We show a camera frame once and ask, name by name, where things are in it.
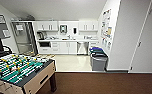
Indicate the green foosball table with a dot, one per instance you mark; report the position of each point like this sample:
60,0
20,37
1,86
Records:
22,71

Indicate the white drawer unit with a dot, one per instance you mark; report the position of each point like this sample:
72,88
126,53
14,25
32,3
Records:
55,47
93,44

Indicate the white paper note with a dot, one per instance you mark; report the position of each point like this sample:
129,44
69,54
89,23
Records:
19,27

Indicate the black built-in microwave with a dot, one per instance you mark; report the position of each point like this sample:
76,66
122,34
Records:
44,44

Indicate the white room door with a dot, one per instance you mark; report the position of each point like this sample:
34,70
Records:
147,36

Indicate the stainless steel refrigerator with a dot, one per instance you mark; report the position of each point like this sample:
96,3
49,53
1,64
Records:
23,40

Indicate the stainless steel dishwasher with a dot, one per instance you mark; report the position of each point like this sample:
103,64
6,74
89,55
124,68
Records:
82,48

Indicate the white two-door base cabinet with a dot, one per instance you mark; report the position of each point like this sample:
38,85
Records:
67,47

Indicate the printed wall poster board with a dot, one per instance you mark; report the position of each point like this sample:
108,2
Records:
106,23

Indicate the grey notice board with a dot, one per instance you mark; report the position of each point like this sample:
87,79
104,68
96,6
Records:
0,26

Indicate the white wall cabinet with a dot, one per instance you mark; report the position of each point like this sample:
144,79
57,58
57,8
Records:
88,26
46,26

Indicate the grey trash bin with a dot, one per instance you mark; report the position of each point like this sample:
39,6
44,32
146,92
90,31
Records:
99,63

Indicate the tan cork board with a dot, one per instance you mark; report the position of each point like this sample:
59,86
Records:
109,30

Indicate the green lidded recycling bin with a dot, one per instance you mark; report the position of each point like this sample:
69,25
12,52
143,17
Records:
99,53

